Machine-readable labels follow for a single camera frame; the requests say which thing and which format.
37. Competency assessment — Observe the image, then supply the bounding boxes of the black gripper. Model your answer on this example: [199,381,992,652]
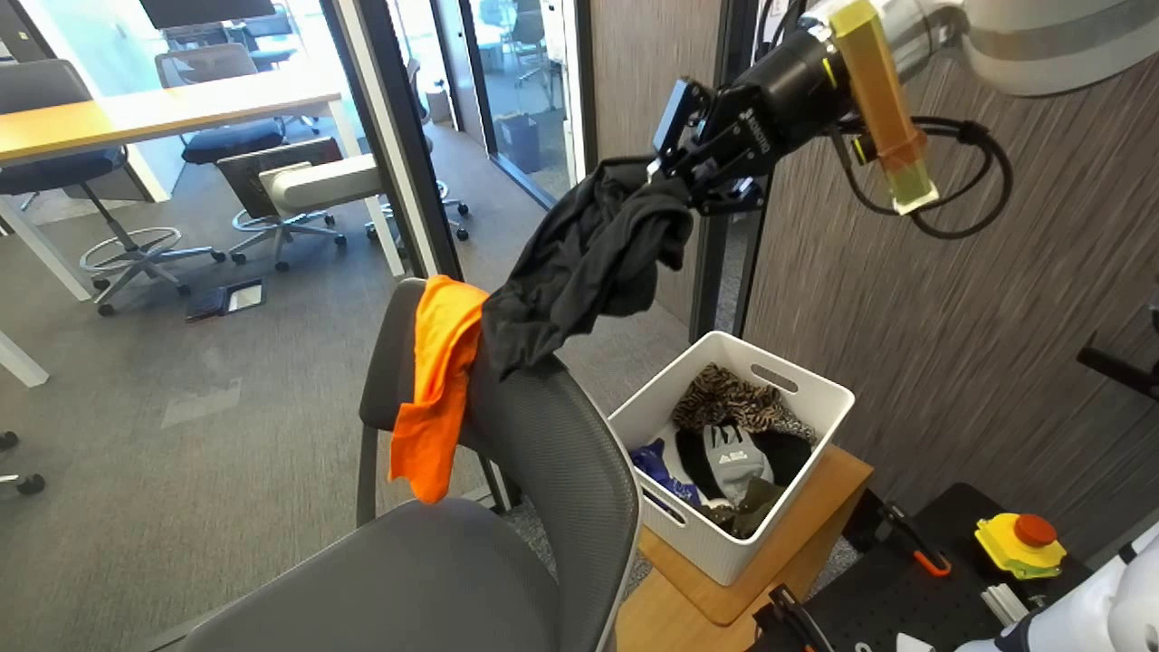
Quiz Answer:
[595,58,804,221]

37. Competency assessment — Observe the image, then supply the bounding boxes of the dark grey shirt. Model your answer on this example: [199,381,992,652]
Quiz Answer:
[482,158,699,381]

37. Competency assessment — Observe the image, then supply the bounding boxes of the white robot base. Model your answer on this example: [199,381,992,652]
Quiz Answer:
[963,521,1159,652]

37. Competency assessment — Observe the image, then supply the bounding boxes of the orange shirt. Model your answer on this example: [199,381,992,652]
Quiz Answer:
[386,271,494,505]

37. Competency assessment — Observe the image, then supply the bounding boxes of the white plastic box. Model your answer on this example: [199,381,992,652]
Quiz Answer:
[603,326,858,590]

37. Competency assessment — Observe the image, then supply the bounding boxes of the floor power box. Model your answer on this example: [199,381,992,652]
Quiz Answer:
[186,280,268,322]

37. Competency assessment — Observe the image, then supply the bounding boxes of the wood grain door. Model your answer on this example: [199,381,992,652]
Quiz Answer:
[585,0,727,335]

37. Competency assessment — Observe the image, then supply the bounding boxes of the blue bandana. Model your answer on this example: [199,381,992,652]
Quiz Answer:
[625,435,709,510]

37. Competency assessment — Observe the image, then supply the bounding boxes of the black cloth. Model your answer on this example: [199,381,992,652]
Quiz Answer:
[670,422,815,492]

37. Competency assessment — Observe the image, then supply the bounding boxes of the grey plastic chair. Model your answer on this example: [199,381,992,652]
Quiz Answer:
[141,280,646,652]

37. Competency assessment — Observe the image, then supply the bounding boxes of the olive polka dot cloth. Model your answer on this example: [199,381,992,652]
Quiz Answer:
[709,475,789,538]

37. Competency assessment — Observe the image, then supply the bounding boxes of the beige seat office chair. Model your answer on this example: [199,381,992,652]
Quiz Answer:
[215,134,409,276]

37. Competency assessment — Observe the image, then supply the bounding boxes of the light wooden stool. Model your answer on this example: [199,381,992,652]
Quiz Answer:
[612,444,875,652]

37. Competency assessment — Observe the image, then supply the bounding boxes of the blue seat office chair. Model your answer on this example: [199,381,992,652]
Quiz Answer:
[176,117,294,167]

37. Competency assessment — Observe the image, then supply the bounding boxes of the black clamp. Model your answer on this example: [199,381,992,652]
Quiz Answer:
[754,584,838,652]

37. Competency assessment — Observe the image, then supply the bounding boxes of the black monitor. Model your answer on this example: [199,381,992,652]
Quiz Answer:
[139,0,281,33]

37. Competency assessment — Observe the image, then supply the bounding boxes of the yellow emergency stop button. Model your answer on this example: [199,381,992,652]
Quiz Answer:
[969,510,1072,584]

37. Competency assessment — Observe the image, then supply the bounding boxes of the wooden office desk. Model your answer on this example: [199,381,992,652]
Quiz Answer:
[0,64,409,303]

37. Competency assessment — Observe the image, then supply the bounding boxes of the blue swivel office chair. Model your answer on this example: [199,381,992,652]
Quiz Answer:
[0,58,230,320]

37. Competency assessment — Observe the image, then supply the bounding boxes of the black chair caster base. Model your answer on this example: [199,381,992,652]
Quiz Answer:
[0,426,49,499]

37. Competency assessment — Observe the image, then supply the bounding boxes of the black door frame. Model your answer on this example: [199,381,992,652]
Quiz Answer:
[688,0,781,344]

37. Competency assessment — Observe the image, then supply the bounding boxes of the yellow translucent camera mount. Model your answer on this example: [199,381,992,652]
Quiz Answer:
[824,0,943,217]

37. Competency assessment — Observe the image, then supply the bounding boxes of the glass partition post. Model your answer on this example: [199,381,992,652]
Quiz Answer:
[319,0,466,287]

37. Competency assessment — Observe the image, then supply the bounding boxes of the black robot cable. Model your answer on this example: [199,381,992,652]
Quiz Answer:
[830,113,1014,241]

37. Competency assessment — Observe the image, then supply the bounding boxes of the orange handled tool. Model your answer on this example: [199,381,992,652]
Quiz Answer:
[882,502,956,578]

